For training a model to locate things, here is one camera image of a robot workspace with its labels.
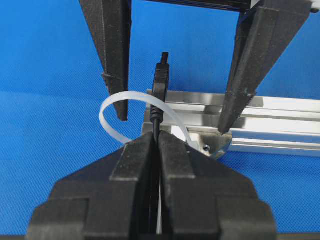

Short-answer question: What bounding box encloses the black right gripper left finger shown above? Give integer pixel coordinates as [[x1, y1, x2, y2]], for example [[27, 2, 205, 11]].
[[26, 132, 158, 240]]

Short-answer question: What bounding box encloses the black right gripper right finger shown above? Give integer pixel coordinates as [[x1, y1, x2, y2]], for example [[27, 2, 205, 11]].
[[158, 131, 277, 240]]

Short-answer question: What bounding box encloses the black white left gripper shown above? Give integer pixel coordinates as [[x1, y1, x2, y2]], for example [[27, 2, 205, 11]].
[[139, 0, 266, 12]]

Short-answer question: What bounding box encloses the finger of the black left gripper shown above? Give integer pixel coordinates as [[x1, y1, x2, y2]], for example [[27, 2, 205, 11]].
[[218, 0, 313, 135], [78, 0, 133, 123]]

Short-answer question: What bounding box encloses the black usb cable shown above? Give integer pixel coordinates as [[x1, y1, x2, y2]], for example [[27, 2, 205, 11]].
[[149, 51, 171, 236]]

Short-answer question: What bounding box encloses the white zip tie loop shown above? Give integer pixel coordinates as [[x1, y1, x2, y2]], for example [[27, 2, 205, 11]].
[[99, 91, 197, 151]]

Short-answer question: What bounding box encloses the aluminium extrusion rectangular frame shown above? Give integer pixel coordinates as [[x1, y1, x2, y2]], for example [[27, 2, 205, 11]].
[[141, 89, 320, 159]]

